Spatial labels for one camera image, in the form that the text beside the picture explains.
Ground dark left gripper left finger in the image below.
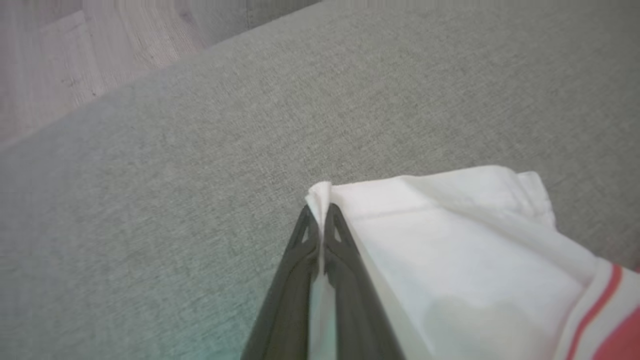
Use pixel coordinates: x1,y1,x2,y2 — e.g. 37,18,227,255
242,205,321,360

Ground grey fabric sofa seat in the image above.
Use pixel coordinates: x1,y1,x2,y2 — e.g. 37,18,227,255
246,0,326,30

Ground red white shorts number 23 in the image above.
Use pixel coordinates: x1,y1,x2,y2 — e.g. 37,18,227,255
304,165,640,360

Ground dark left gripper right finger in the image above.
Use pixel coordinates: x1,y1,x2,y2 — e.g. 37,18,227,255
323,202,406,360

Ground grey fabric sofa ottoman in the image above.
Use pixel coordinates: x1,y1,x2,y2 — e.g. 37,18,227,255
0,0,640,360

